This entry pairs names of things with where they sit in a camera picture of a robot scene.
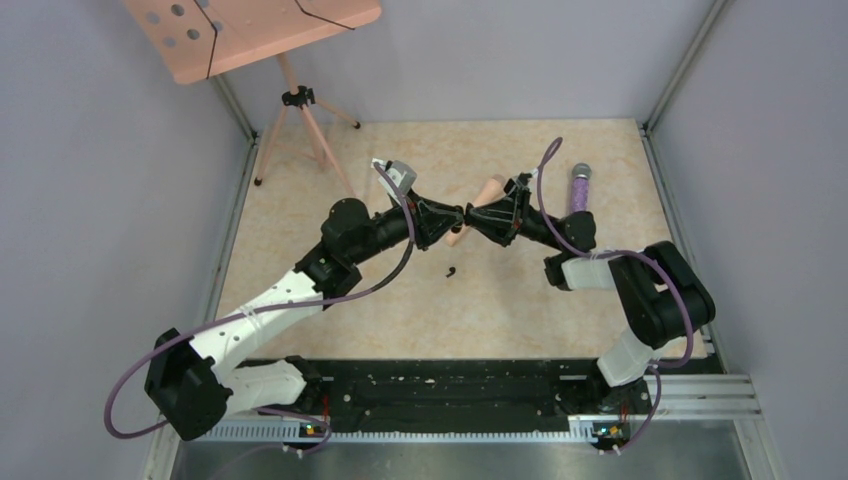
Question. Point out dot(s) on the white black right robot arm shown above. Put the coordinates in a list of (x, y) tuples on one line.
[(661, 297)]

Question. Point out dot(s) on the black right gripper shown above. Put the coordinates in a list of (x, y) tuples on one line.
[(499, 219)]

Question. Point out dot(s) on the pink wooden flute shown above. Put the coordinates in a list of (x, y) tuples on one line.
[(491, 191)]

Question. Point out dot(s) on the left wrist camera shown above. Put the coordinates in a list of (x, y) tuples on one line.
[(395, 176)]

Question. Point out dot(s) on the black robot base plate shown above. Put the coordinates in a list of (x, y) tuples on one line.
[(462, 396)]

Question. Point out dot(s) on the grey slotted cable duct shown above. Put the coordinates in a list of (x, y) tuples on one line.
[(288, 431)]

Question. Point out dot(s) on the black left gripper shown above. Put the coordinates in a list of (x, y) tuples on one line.
[(433, 221)]

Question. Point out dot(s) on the purple glitter microphone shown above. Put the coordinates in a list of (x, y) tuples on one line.
[(579, 194)]

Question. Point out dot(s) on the black glossy earbud charging case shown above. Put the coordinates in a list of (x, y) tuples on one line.
[(466, 215)]

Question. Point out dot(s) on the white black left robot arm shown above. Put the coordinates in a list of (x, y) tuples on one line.
[(196, 380)]

